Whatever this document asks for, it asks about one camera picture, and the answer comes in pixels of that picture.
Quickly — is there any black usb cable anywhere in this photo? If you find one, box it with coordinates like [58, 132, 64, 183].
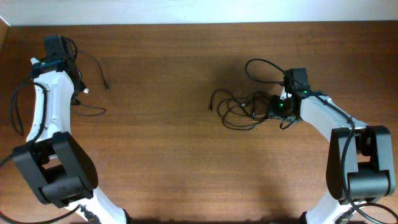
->
[70, 50, 110, 118]
[208, 88, 274, 131]

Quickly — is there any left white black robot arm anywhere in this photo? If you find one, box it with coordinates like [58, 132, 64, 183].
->
[13, 35, 130, 223]

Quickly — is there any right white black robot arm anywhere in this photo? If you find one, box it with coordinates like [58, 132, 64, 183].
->
[269, 68, 396, 224]

